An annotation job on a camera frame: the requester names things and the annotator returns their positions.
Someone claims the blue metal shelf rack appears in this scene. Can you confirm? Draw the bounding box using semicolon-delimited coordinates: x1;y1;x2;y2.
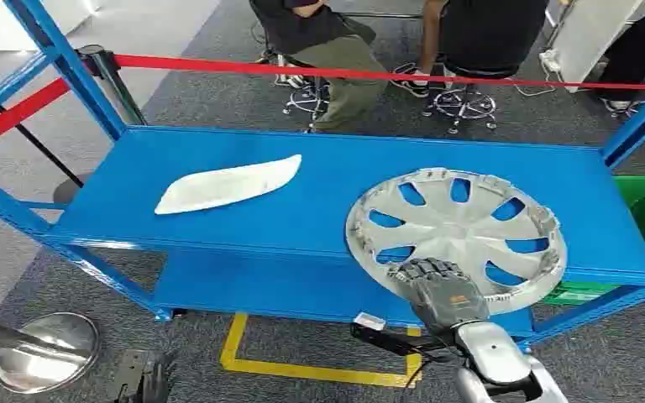
0;0;645;347

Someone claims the silver stanchion with round base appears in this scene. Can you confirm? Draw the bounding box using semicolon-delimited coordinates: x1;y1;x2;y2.
0;311;102;395

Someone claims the black robot foot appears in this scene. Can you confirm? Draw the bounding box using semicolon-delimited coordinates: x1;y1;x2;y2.
107;348;177;403

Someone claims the long red barrier belt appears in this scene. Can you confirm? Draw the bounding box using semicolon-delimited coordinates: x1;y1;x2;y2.
112;54;645;92

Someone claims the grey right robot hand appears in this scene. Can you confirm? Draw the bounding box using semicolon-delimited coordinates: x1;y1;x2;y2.
386;258;491;335

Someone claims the silver wheel hubcap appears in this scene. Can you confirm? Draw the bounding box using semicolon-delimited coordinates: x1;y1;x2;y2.
345;166;569;317

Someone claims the person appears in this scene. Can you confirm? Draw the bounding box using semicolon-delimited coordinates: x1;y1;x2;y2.
249;0;389;134
595;0;645;115
391;0;551;99

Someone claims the white board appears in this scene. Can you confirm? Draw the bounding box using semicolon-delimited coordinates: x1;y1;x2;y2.
544;0;645;94

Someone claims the chrome stool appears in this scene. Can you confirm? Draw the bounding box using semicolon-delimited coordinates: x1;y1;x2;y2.
282;76;333;121
422;69;499;135

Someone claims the stanchion with thin black pole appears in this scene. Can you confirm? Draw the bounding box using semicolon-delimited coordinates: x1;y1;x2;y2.
0;72;94;205

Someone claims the white power strip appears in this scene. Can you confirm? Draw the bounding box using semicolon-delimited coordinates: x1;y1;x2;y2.
538;48;564;74

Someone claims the stanchion with black cap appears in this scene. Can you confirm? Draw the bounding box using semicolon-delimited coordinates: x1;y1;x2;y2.
76;44;149;128

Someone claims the folded green plastic crate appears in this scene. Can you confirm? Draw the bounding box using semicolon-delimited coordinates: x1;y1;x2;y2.
541;280;620;307

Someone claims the white curved plastic part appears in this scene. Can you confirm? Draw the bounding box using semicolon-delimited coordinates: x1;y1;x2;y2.
154;154;303;217

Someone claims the yellow floor tape outline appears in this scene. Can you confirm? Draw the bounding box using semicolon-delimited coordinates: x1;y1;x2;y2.
219;312;424;390

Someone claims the short red barrier belt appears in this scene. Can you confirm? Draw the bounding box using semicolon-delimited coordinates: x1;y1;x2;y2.
0;77;71;158

